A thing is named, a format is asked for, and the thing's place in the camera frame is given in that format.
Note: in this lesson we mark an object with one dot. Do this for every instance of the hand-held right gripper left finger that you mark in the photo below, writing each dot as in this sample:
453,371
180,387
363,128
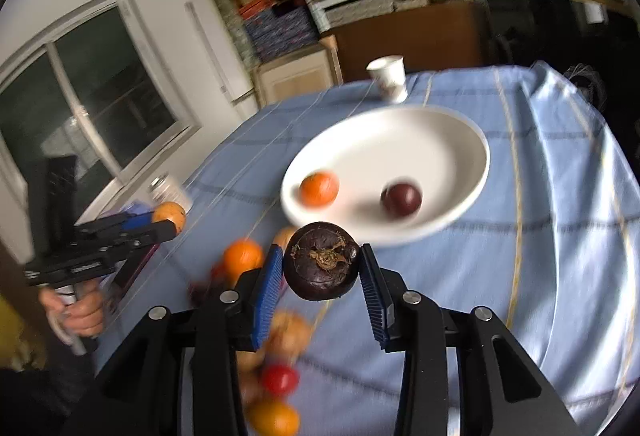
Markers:
267,296

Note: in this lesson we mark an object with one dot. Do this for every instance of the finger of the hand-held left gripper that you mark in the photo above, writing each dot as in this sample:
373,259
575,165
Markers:
155,233
140,220

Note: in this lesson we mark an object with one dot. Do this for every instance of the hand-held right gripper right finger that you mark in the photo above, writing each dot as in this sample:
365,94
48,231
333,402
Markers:
372,301

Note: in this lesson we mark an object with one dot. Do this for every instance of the yellow orange round fruit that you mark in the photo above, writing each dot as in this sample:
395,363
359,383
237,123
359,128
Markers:
169,215

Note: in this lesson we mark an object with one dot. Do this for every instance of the large orange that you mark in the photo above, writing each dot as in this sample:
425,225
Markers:
242,258

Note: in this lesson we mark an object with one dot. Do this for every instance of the dark purple round fruit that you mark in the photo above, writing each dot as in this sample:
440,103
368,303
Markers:
401,200

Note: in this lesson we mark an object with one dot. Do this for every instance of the orange tangerine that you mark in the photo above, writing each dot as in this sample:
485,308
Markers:
318,188

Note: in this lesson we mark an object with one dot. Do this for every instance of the orange persimmon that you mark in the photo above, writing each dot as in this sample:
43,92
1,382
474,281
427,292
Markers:
272,418

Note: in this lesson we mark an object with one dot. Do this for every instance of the white oval plate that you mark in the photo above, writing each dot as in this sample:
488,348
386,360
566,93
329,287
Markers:
400,150

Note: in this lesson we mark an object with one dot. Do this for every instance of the person's left hand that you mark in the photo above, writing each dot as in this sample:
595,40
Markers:
85,316

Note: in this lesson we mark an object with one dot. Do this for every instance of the tan striped round fruit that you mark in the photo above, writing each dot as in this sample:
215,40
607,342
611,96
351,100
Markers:
290,331

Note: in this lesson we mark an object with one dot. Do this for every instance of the white drink can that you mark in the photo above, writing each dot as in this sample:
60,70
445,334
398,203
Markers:
170,191

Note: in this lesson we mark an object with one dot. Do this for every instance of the yellow box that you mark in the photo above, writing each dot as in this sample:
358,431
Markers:
10,331

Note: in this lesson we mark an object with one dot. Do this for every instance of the blue checked tablecloth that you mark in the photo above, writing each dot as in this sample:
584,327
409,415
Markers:
500,266

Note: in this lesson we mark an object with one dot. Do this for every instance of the white framed window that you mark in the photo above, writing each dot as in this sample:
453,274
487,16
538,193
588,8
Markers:
100,80

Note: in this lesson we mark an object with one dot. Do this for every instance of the beige flat carton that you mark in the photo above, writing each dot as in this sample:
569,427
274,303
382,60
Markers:
295,75

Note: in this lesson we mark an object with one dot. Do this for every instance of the white paper cup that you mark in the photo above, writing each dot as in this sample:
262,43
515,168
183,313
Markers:
387,75

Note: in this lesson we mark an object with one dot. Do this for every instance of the brown wooden cabinet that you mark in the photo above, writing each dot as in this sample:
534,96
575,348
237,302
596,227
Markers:
425,40

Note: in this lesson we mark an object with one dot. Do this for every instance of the white wall tube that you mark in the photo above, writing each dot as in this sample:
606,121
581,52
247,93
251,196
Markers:
207,48

